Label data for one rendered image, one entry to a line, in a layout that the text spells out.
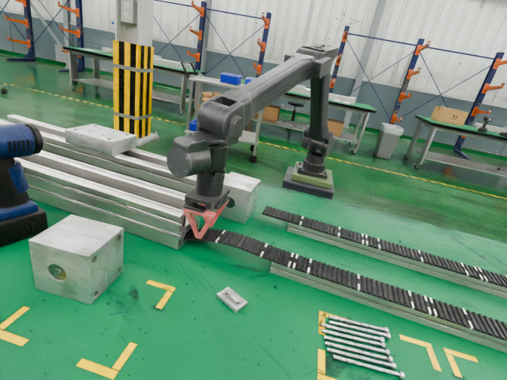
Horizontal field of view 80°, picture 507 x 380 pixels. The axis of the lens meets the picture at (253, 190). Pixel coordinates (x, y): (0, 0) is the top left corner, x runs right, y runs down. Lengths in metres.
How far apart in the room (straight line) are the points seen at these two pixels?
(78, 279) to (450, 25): 8.51
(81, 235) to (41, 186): 0.32
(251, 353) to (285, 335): 0.07
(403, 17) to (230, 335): 8.19
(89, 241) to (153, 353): 0.20
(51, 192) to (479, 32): 8.62
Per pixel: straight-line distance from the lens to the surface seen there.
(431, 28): 8.56
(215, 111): 0.58
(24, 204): 0.73
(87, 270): 0.53
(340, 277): 0.66
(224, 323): 0.54
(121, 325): 0.54
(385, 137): 5.63
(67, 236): 0.57
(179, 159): 0.55
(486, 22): 8.93
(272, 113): 5.54
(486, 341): 0.74
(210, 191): 0.62
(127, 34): 4.07
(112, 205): 0.73
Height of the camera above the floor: 1.18
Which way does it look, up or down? 23 degrees down
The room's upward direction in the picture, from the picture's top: 11 degrees clockwise
